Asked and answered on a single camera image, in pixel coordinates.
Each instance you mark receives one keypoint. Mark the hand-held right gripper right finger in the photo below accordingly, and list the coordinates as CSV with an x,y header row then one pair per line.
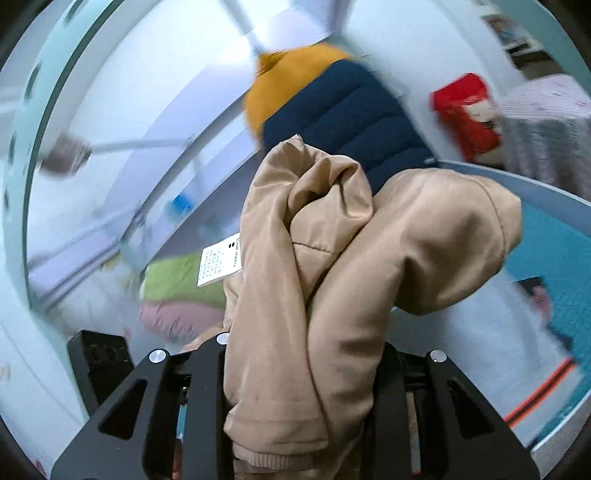
x,y
392,406

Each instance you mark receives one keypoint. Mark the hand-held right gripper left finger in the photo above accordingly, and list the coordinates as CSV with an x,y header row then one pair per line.
x,y
207,392

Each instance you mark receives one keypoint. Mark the tan jacket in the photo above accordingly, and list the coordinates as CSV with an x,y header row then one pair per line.
x,y
351,286

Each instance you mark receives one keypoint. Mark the pink quilt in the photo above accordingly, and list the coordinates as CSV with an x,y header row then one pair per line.
x,y
180,321

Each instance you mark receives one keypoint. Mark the folded grey pants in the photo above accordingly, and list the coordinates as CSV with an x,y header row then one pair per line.
x,y
475,360

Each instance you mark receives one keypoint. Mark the green quilt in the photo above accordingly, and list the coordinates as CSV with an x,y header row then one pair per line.
x,y
175,281

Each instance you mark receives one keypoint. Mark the teal quilted bed mat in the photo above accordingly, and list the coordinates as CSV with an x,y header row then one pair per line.
x,y
558,249

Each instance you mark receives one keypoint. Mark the yellow and navy puffer jacket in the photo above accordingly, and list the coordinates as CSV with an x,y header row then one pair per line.
x,y
341,110

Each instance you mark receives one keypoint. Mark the red cartoon bag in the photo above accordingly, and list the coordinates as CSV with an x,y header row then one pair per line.
x,y
466,115

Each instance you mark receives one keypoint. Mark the round table with printed cloth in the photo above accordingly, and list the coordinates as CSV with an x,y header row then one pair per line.
x,y
549,129

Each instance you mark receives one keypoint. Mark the mint green bed frame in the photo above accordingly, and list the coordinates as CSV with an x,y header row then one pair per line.
x,y
60,60

